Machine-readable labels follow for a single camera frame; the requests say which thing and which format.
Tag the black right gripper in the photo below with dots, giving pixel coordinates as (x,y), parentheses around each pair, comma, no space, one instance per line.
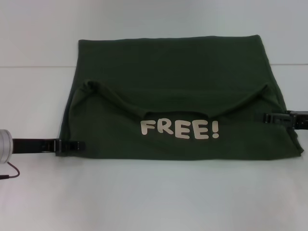
(300,121)

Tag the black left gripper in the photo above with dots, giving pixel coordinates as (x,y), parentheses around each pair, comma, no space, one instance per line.
(31,145)

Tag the dark green t-shirt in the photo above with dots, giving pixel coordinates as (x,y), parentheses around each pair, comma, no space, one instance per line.
(168,72)

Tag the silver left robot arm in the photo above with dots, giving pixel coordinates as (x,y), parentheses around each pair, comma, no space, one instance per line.
(4,146)

